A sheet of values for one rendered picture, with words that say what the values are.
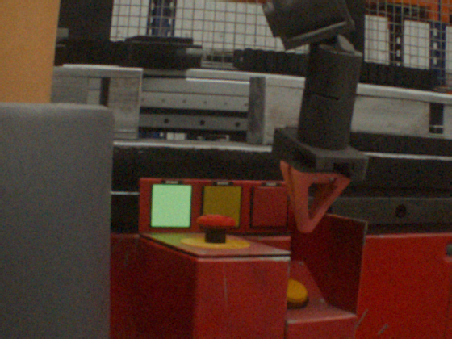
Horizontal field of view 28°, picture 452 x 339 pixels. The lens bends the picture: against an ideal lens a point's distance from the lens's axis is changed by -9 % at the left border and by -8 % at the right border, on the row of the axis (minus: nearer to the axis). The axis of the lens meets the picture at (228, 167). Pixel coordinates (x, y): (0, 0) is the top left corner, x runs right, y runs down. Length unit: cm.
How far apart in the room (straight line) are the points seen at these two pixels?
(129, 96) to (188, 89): 30
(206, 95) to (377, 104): 31
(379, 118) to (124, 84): 39
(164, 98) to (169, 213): 50
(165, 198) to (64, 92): 25
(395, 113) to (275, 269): 52
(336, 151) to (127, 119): 37
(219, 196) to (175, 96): 48
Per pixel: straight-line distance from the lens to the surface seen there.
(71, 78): 127
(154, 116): 157
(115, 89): 129
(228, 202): 113
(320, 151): 100
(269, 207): 115
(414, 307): 137
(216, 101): 160
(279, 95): 137
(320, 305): 110
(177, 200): 110
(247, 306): 99
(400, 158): 132
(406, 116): 147
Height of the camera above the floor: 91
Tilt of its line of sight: 3 degrees down
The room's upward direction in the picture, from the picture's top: 3 degrees clockwise
